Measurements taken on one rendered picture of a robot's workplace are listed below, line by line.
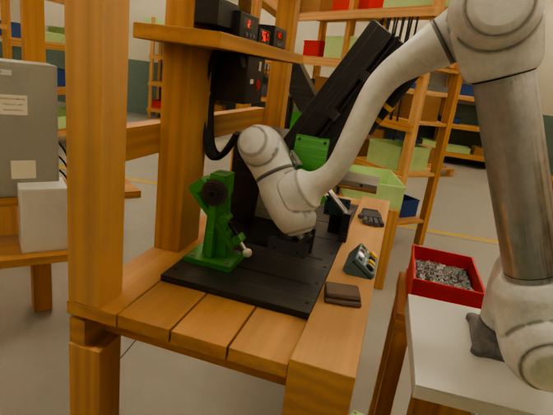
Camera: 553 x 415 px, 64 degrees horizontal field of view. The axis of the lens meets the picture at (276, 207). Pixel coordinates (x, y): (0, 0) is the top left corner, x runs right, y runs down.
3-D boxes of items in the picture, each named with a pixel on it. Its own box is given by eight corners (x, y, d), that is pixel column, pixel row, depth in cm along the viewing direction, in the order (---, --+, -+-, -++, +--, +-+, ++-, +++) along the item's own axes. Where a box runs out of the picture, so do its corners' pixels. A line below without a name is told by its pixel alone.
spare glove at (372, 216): (355, 211, 204) (356, 206, 203) (378, 214, 203) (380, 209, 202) (358, 225, 185) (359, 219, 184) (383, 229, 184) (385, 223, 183)
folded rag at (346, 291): (359, 295, 125) (360, 285, 124) (361, 309, 117) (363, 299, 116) (323, 289, 125) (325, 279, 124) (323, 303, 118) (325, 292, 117)
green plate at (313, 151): (321, 202, 155) (332, 142, 154) (317, 202, 147) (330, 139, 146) (289, 196, 158) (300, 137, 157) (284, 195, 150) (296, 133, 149)
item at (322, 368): (384, 228, 233) (390, 201, 229) (343, 437, 94) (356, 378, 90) (357, 222, 237) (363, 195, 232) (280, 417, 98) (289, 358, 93)
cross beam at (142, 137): (262, 125, 228) (264, 108, 225) (95, 170, 107) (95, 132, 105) (253, 123, 229) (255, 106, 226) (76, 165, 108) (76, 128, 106)
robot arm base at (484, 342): (535, 326, 120) (541, 308, 118) (556, 378, 100) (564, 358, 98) (464, 307, 125) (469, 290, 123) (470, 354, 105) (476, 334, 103)
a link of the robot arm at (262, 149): (243, 142, 121) (262, 185, 120) (223, 132, 106) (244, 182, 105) (279, 123, 119) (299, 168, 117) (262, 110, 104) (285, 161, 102)
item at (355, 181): (378, 184, 170) (380, 177, 169) (375, 194, 155) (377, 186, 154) (281, 166, 179) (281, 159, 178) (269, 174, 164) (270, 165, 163)
